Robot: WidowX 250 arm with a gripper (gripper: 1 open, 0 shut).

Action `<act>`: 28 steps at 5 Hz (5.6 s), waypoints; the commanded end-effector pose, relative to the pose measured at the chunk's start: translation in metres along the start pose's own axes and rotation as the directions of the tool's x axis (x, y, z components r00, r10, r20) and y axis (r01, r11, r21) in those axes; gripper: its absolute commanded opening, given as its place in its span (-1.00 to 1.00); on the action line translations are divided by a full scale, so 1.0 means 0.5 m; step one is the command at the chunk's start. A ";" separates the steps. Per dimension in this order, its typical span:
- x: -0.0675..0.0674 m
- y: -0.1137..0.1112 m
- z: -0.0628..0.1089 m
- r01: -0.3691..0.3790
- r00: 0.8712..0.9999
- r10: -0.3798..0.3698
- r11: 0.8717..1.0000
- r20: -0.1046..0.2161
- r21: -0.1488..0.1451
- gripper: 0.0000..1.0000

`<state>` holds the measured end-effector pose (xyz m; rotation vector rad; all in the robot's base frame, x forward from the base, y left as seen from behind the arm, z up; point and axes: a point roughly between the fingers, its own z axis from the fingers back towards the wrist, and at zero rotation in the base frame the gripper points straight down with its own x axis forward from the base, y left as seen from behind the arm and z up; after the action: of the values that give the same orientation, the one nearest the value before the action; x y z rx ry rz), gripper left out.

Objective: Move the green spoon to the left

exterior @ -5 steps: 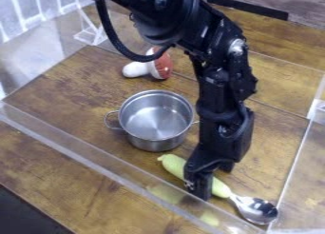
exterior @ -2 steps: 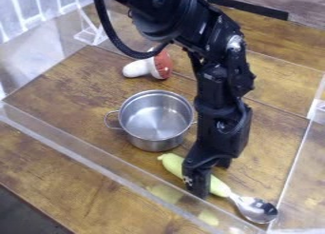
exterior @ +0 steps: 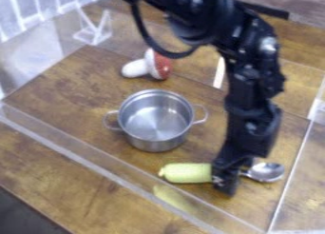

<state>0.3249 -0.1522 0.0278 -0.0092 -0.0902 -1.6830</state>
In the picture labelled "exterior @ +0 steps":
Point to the black bar on table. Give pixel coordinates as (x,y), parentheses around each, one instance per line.
(283,14)

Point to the red and white toy mushroom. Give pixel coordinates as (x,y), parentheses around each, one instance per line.
(154,64)

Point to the clear acrylic bracket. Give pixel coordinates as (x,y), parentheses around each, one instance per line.
(94,33)

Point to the stainless steel pot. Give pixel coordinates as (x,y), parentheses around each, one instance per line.
(155,118)

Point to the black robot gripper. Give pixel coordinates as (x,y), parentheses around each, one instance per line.
(252,133)

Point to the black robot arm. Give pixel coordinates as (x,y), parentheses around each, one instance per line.
(246,39)

